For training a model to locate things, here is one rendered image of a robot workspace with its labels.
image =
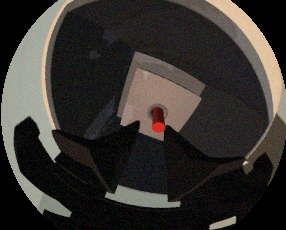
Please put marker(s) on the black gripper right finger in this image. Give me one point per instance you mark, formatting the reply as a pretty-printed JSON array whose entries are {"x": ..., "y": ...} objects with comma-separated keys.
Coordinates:
[{"x": 188, "y": 168}]

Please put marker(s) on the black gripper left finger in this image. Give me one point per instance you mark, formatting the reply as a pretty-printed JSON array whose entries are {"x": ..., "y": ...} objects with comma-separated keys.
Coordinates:
[{"x": 107, "y": 156}]

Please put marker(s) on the dark red peg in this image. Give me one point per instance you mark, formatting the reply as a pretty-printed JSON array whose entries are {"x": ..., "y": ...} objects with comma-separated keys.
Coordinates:
[{"x": 158, "y": 120}]

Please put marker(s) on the beige plate with hole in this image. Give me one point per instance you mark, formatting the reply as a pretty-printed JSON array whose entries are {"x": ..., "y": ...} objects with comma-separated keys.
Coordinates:
[{"x": 149, "y": 91}]

